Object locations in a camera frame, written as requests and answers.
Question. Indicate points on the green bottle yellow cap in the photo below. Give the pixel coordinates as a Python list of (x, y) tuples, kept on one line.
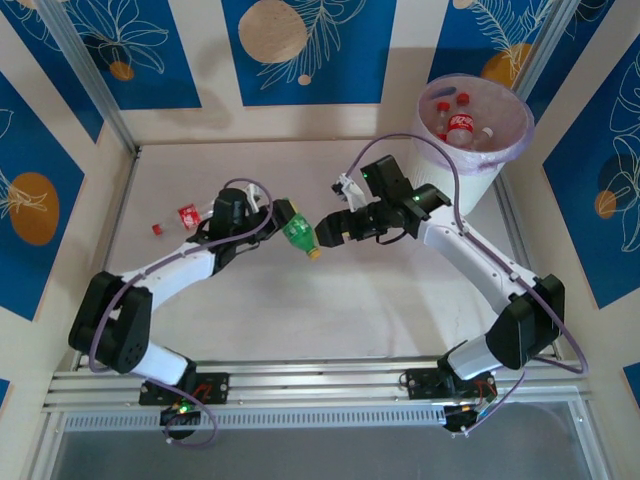
[(300, 235)]

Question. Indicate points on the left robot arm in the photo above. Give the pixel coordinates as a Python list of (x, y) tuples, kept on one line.
[(170, 267)]

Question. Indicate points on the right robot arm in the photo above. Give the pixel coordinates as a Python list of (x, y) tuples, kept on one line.
[(470, 255)]

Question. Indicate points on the white plastic bin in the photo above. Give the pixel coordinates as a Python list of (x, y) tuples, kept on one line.
[(450, 185)]

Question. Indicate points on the purple bin liner bag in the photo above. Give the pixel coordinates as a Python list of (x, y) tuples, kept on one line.
[(482, 165)]

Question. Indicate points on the aluminium side rail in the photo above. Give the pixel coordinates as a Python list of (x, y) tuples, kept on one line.
[(120, 215)]

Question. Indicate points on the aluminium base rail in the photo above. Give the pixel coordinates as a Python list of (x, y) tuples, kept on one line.
[(320, 385)]

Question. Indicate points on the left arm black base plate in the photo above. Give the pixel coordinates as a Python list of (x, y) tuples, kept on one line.
[(215, 387)]

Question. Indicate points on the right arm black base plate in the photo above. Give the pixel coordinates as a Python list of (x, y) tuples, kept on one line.
[(425, 385)]

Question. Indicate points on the aluminium frame post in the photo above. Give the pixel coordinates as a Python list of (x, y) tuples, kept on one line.
[(95, 85), (545, 50)]

